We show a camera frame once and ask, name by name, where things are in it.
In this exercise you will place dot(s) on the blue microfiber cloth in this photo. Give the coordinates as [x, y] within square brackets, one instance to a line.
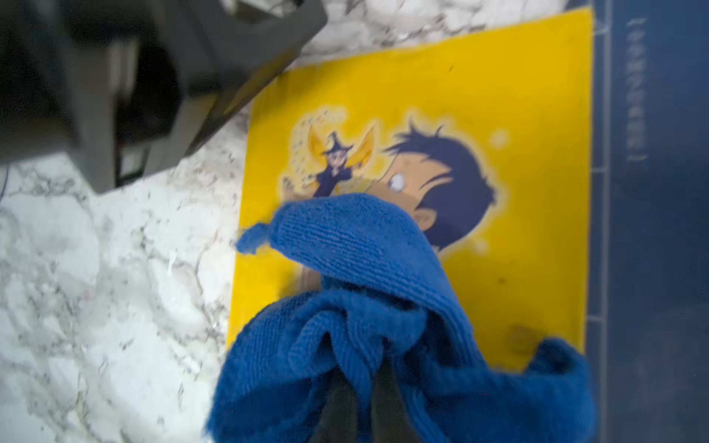
[383, 296]

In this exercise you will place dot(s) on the yellow cover book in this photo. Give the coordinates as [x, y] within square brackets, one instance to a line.
[484, 139]

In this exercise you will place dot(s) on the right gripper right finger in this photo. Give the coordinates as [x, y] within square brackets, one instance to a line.
[390, 422]

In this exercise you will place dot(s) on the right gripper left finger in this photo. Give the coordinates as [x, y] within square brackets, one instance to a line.
[338, 421]

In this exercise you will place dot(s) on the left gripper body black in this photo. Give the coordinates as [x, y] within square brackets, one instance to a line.
[128, 89]

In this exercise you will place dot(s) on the dark blue yellow-label book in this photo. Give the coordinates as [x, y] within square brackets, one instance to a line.
[647, 309]

